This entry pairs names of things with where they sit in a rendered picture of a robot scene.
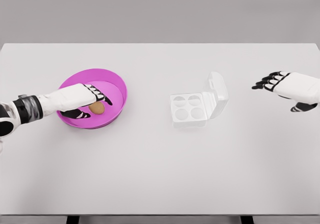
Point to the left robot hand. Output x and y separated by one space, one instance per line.
75 96

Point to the pink round bowl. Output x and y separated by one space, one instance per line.
110 89

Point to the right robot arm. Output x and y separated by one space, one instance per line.
316 90

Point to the clear plastic egg box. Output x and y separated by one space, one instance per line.
197 104

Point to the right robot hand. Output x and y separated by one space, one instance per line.
290 85

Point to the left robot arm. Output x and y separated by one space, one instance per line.
25 109

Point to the brown egg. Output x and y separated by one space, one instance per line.
97 108

